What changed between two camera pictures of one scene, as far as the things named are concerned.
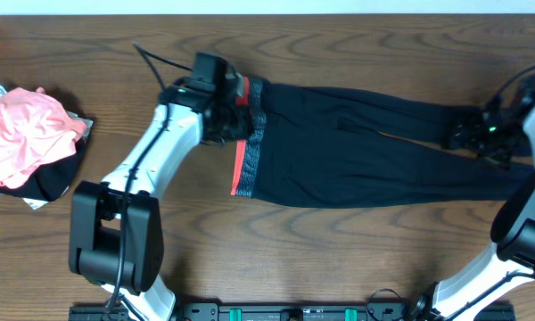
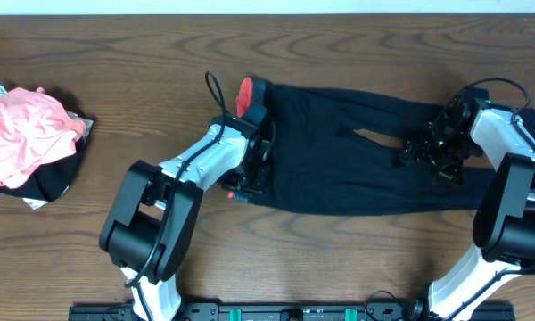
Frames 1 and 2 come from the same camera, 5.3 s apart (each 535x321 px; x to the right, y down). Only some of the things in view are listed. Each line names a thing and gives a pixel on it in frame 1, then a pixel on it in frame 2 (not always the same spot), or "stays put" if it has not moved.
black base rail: x=288 y=312 stays put
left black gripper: x=242 y=131 to x=257 y=188
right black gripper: x=471 y=127 to x=423 y=143
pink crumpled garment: x=22 y=129 stays put
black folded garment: x=46 y=183 stays put
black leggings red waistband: x=329 y=146 stays put
